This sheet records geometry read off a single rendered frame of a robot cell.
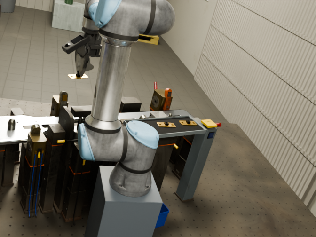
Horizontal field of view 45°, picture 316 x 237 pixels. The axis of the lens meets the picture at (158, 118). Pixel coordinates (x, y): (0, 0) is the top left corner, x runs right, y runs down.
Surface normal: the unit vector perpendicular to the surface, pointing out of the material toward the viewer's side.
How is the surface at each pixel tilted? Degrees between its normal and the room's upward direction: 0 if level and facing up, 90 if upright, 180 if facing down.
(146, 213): 90
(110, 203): 90
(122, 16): 87
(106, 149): 82
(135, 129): 8
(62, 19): 90
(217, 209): 0
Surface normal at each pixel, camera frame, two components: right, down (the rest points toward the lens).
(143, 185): 0.66, 0.19
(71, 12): 0.24, 0.48
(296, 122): -0.94, -0.10
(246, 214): 0.24, -0.87
